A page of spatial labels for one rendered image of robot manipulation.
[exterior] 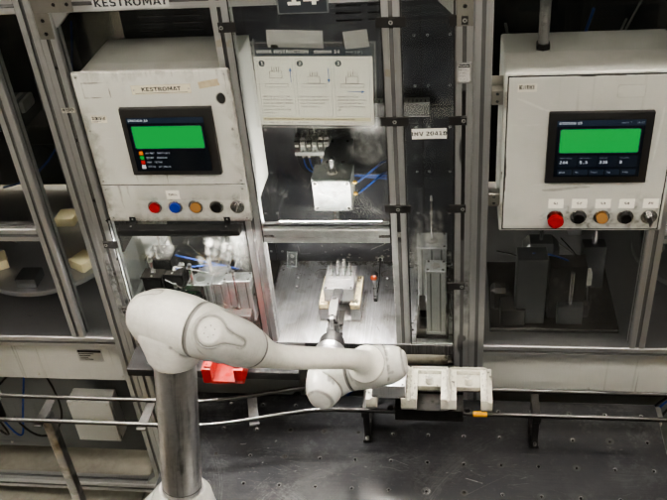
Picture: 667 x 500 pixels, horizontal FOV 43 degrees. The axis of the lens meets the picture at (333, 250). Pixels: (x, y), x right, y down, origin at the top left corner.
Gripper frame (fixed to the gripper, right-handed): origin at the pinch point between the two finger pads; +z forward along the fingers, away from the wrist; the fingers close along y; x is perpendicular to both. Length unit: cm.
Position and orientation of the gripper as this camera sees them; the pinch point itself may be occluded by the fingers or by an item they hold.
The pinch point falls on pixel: (338, 306)
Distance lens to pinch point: 265.6
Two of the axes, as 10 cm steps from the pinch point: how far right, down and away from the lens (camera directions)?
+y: -0.8, -8.2, -5.7
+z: 1.2, -5.8, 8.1
